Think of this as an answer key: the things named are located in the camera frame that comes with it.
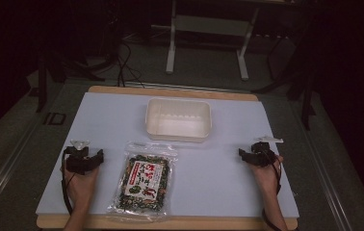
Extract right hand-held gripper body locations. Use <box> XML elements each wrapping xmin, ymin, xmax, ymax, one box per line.
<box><xmin>249</xmin><ymin>136</ymin><xmax>284</xmax><ymax>167</ymax></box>

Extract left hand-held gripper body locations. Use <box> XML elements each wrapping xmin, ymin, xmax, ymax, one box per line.
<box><xmin>63</xmin><ymin>139</ymin><xmax>95</xmax><ymax>176</ymax></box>

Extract clear green snack packet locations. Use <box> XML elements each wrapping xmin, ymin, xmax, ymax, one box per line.
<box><xmin>106</xmin><ymin>141</ymin><xmax>178</xmax><ymax>223</ymax></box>

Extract white plastic container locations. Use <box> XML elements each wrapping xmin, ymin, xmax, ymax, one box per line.
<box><xmin>144</xmin><ymin>96</ymin><xmax>213</xmax><ymax>143</ymax></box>

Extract person's right hand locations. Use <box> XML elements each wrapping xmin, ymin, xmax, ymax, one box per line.
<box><xmin>250</xmin><ymin>155</ymin><xmax>284</xmax><ymax>197</ymax></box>

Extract person's left hand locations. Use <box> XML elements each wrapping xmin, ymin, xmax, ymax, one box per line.
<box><xmin>64</xmin><ymin>165</ymin><xmax>100</xmax><ymax>208</ymax></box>

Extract white table mat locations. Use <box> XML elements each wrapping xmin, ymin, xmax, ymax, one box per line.
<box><xmin>35</xmin><ymin>91</ymin><xmax>300</xmax><ymax>219</ymax></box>

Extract black tripod stand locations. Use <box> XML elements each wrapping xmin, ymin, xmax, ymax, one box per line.
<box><xmin>252</xmin><ymin>0</ymin><xmax>320</xmax><ymax>131</ymax></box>

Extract black stand with legs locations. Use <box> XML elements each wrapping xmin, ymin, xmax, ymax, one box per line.
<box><xmin>35</xmin><ymin>38</ymin><xmax>120</xmax><ymax>114</ymax></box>

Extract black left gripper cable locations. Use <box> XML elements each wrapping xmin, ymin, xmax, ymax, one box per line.
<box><xmin>60</xmin><ymin>153</ymin><xmax>74</xmax><ymax>217</ymax></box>

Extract black floor cables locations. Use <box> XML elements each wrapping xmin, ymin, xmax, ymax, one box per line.
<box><xmin>115</xmin><ymin>40</ymin><xmax>146</xmax><ymax>89</ymax></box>

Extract white metal stand frame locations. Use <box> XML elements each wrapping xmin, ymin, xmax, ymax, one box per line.
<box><xmin>165</xmin><ymin>0</ymin><xmax>262</xmax><ymax>82</ymax></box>

